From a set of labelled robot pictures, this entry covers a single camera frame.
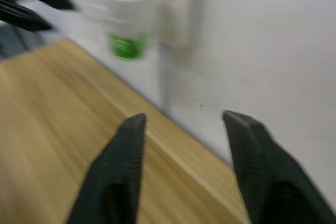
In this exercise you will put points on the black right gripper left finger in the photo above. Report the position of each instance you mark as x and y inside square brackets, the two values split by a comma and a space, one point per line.
[118, 171]

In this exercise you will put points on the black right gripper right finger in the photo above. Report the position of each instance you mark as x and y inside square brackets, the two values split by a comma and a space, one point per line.
[265, 171]

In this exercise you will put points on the white mosquito repellent heater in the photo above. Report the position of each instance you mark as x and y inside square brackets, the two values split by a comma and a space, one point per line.
[123, 1]

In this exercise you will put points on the green liquid repellent bottle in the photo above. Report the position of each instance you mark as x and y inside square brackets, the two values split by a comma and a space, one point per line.
[126, 47]

